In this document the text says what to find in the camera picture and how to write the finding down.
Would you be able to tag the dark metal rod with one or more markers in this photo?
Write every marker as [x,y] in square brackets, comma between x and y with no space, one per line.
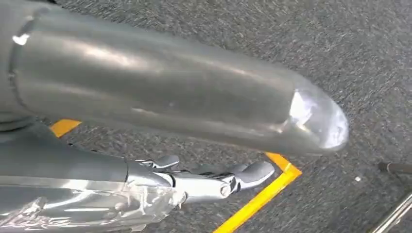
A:
[397,168]

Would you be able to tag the shiny metal bar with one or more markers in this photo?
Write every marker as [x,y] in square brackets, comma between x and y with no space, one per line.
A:
[396,214]

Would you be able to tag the yellow floor tape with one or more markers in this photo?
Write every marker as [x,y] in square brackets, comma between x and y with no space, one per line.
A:
[64,127]
[267,196]

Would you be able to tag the small white floor scrap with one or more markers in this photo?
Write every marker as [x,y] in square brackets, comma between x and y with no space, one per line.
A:
[357,179]

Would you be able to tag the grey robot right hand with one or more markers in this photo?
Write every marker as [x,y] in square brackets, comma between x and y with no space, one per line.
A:
[161,86]

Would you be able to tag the ribbed grey robot right arm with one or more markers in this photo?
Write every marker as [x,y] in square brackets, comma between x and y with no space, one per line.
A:
[14,121]

